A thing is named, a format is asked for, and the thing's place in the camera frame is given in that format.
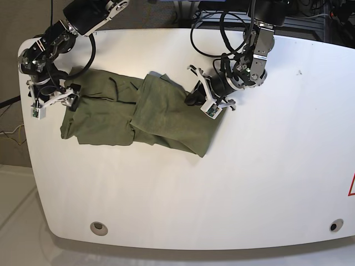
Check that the red triangle warning sticker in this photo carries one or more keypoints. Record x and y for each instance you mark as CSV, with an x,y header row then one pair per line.
x,y
352,187

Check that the olive green T-shirt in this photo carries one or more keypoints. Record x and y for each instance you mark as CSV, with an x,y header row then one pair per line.
x,y
118,110

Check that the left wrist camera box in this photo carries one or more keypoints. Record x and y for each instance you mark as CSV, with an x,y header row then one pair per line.
x,y
211,109

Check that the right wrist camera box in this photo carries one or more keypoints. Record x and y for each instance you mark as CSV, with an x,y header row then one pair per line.
x,y
38,113

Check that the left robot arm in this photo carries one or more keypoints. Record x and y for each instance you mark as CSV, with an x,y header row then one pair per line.
x,y
242,67

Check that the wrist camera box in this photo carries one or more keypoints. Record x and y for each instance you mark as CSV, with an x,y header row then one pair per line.
x,y
38,113
211,109

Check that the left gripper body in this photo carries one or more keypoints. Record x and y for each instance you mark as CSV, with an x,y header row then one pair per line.
x,y
216,88

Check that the grey aluminium frame rail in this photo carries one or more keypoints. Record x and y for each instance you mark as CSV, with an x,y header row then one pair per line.
x,y
290,22

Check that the black bar under table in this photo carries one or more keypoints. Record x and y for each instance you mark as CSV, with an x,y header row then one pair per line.
x,y
10,101

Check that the left table cable grommet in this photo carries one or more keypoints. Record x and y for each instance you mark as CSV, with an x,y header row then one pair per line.
x,y
98,229

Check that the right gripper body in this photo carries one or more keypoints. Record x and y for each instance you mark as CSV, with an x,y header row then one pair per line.
x,y
46,94

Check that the table cable grommet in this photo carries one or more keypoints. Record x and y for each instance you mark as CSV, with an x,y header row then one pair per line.
x,y
98,229
336,225

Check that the right table cable grommet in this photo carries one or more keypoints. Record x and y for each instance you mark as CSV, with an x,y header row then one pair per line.
x,y
336,225

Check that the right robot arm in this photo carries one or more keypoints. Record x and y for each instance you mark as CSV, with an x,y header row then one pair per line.
x,y
82,18

